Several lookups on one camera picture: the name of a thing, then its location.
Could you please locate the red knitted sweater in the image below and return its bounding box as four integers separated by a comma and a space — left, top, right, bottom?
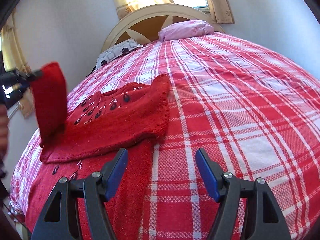
25, 62, 170, 239

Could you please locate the red white plaid bedspread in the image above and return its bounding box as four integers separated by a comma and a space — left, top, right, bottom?
10, 33, 319, 239

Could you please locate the grey patterned pillow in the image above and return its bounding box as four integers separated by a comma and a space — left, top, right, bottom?
95, 38, 143, 70

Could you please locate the cream wooden headboard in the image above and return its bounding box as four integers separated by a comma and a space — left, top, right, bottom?
101, 4, 225, 51

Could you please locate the pink pillow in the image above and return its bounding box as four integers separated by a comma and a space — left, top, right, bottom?
158, 20, 214, 41

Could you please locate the beige curtain right of window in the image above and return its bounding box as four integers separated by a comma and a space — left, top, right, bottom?
207, 0, 235, 24

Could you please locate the beige curtain on left wall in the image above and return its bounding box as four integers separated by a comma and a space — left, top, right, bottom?
1, 9, 34, 119

